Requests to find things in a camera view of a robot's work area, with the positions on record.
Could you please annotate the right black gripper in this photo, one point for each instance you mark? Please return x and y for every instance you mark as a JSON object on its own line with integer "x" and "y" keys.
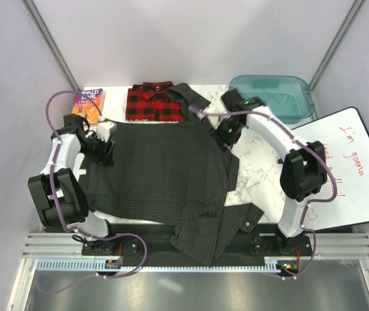
{"x": 229, "y": 142}

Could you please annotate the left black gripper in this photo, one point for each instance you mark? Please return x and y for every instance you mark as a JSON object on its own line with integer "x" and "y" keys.
{"x": 105, "y": 159}

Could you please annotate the dark pinstriped long sleeve shirt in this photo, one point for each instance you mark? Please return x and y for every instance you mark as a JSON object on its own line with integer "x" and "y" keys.
{"x": 174, "y": 173}

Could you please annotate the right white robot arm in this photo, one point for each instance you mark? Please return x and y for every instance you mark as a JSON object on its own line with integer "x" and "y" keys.
{"x": 304, "y": 170}

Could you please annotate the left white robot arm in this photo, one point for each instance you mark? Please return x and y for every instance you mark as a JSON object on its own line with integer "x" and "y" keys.
{"x": 59, "y": 200}

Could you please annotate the Roald Dahl paperback book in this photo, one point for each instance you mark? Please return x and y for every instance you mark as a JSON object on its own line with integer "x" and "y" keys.
{"x": 89, "y": 104}

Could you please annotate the red black plaid folded shirt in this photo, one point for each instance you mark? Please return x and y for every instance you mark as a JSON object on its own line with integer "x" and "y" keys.
{"x": 150, "y": 101}

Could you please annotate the teal transparent plastic bin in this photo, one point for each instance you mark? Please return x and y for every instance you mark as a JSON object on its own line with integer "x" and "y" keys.
{"x": 289, "y": 97}

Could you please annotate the whiteboard with red writing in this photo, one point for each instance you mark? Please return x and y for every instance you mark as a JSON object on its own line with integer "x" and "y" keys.
{"x": 346, "y": 143}

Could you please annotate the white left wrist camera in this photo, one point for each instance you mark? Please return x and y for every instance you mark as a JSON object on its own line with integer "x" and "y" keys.
{"x": 104, "y": 130}

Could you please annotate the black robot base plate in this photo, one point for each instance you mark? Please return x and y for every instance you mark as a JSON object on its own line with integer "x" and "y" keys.
{"x": 245, "y": 249}

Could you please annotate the aluminium frame rail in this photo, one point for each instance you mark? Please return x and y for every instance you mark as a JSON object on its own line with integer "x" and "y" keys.
{"x": 329, "y": 246}

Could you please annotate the white slotted cable duct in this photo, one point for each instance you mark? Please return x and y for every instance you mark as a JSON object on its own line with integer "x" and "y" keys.
{"x": 109, "y": 266}

